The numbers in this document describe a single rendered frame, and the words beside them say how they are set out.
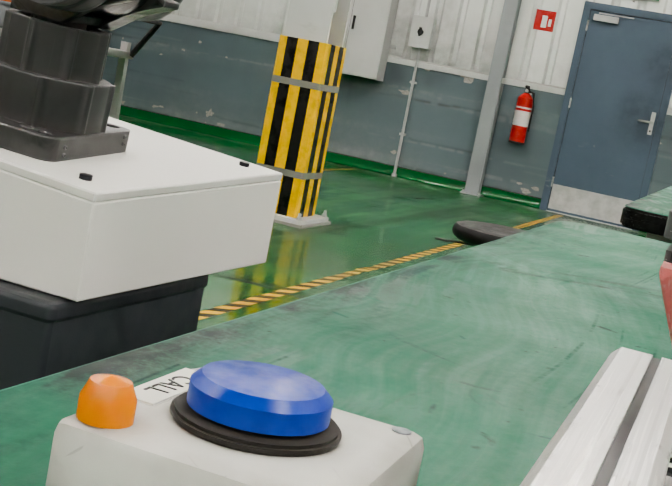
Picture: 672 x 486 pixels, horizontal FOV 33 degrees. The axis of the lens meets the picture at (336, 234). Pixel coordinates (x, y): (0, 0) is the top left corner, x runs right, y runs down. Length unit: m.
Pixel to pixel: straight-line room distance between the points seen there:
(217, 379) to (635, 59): 11.23
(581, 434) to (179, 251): 0.52
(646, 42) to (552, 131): 1.24
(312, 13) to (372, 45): 5.04
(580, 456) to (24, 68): 0.55
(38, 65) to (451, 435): 0.37
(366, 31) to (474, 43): 1.12
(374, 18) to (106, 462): 11.62
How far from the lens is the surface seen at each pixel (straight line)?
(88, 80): 0.77
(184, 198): 0.76
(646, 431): 0.30
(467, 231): 3.57
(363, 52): 11.89
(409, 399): 0.60
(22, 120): 0.75
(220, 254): 0.83
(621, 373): 0.37
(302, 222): 6.77
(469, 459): 0.53
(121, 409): 0.30
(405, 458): 0.32
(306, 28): 6.86
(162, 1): 0.76
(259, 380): 0.31
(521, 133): 11.51
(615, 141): 11.49
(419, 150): 11.92
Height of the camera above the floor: 0.94
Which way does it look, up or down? 8 degrees down
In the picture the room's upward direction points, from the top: 11 degrees clockwise
